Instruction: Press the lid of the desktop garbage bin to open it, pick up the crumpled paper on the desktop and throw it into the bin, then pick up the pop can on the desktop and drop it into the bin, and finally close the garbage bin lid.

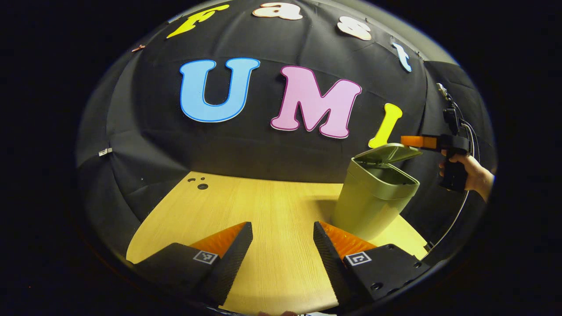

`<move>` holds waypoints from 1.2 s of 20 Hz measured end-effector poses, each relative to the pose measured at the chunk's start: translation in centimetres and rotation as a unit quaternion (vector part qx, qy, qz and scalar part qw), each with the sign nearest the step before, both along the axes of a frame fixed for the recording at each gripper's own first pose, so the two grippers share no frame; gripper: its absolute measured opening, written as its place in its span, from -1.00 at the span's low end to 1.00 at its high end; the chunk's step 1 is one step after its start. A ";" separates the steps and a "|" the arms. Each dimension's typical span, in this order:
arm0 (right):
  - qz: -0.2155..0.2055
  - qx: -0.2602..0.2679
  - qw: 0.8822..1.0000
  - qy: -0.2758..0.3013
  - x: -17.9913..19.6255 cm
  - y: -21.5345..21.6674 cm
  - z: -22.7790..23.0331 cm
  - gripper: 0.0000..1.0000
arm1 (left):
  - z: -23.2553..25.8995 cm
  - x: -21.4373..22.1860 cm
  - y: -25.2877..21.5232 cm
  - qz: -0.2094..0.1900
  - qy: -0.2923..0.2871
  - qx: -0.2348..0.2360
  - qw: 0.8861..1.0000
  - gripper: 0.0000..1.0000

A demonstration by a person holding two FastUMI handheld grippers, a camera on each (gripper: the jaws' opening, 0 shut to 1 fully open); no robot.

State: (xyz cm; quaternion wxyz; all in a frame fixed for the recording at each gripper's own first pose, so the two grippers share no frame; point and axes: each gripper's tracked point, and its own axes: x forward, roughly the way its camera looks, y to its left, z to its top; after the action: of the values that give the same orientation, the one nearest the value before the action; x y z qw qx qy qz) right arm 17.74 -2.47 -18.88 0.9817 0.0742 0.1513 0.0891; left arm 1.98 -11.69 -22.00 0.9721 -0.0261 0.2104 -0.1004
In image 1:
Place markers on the light wooden desktop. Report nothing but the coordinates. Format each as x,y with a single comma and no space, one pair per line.
263,206

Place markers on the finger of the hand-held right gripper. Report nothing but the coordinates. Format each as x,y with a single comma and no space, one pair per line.
415,141

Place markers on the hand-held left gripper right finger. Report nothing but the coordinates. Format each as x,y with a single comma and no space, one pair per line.
338,276

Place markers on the black backdrop cloth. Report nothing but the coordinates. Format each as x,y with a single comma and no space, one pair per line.
263,149

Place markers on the white cloth clip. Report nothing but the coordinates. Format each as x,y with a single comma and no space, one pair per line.
105,152

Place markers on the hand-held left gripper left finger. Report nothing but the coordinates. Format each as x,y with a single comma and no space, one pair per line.
228,272

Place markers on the pink cloth clip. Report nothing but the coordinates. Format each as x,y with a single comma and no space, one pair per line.
138,47

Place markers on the pale green desktop garbage bin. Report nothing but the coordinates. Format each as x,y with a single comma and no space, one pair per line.
373,202

